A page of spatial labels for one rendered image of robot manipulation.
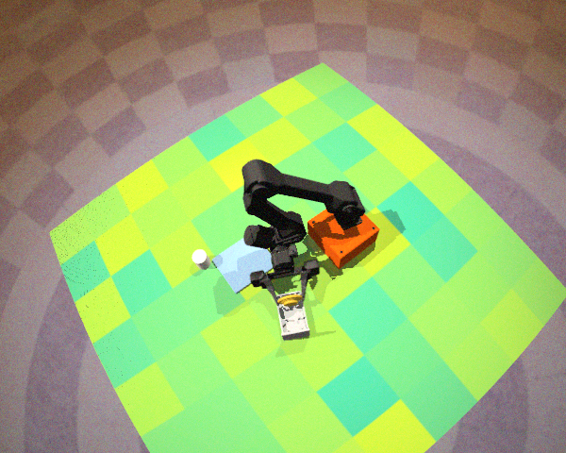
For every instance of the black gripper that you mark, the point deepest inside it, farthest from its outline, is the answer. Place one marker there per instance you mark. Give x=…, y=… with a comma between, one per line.
x=310, y=268

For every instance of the light blue flat square pad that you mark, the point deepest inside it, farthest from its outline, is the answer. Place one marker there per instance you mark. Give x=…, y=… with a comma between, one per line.
x=239, y=260

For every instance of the beige cylinder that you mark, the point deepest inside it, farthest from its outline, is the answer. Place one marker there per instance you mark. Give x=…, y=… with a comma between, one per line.
x=201, y=259

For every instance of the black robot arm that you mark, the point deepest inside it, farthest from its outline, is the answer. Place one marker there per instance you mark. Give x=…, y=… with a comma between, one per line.
x=262, y=181

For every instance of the grey dish rack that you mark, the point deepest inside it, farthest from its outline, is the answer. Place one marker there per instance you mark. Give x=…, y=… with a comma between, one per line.
x=293, y=320

